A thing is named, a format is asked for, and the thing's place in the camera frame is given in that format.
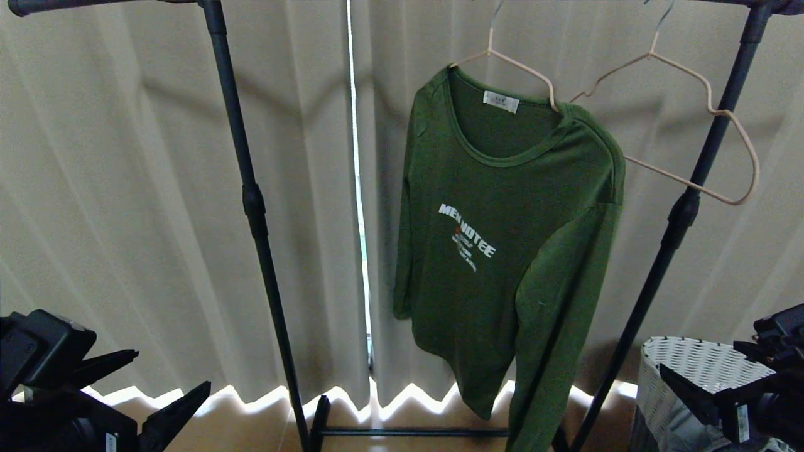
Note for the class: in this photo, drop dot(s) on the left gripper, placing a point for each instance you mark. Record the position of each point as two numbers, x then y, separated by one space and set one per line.
56 427

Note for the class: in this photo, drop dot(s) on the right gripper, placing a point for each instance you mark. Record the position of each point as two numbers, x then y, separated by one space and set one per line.
772 408

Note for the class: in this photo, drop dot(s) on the pink clothes hanger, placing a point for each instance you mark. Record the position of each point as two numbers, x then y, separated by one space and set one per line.
490 41
757 169

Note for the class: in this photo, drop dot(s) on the green long-sleeved shirt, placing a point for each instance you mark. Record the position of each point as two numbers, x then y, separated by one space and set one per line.
502 188

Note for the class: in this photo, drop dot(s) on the white laundry basket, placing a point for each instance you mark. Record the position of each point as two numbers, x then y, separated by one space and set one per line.
691 364

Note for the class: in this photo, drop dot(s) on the black clothes rack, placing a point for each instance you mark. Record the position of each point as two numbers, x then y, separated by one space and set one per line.
254 207

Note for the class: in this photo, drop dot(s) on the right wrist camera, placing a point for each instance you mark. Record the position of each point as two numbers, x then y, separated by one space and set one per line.
782 339

